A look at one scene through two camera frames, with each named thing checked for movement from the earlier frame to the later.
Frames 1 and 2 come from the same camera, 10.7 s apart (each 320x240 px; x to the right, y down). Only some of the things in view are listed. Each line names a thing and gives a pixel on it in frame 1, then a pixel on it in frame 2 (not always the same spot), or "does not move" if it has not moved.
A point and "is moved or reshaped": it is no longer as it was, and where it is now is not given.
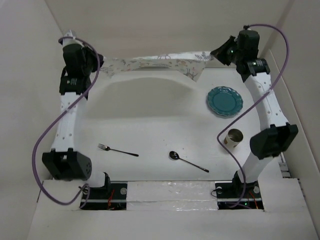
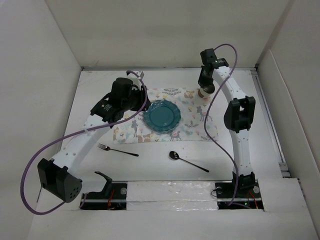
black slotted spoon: [174, 155] does not move
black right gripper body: [233, 54] → [205, 79]
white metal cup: [233, 138] is moved or reshaped
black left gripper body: [92, 60] → [138, 99]
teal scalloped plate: [224, 101] → [162, 116]
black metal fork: [107, 148] does not move
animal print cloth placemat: [192, 63] → [193, 109]
